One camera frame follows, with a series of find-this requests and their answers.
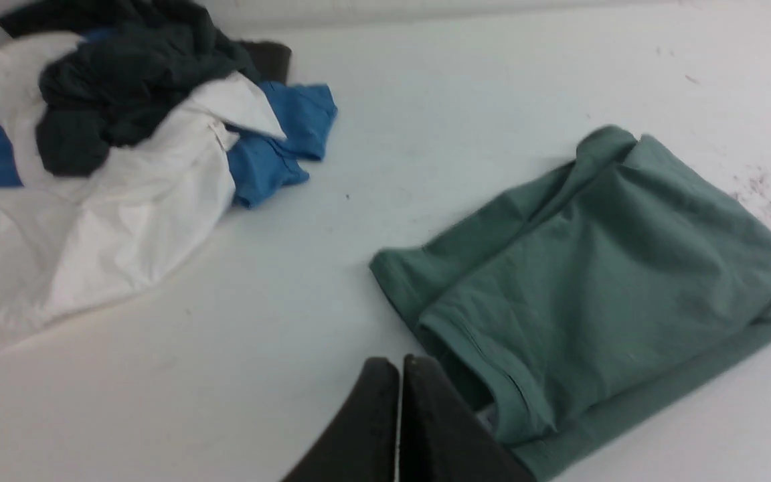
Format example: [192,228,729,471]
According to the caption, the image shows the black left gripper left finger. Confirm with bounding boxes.
[284,357,400,481]

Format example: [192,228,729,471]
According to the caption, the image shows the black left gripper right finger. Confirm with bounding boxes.
[399,355,536,481]

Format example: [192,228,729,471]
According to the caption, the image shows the green long sleeve shirt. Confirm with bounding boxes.
[369,125,771,481]

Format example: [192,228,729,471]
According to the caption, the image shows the blue garment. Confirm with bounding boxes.
[0,27,338,210]

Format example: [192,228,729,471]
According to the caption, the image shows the white garment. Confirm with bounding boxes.
[0,31,285,348]

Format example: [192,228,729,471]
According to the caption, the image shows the dark grey garment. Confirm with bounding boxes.
[0,1,292,177]

